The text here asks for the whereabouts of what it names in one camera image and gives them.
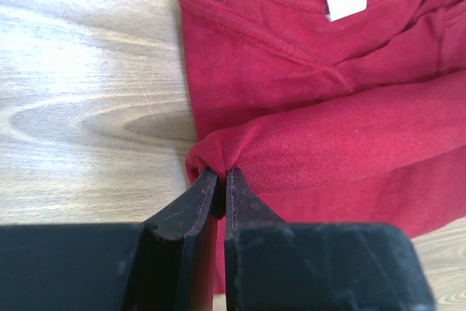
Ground red t shirt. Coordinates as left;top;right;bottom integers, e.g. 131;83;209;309
178;0;466;296

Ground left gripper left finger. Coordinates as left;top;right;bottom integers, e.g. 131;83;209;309
1;170;218;310

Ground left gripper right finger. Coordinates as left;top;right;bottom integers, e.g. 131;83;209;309
224;168;437;310

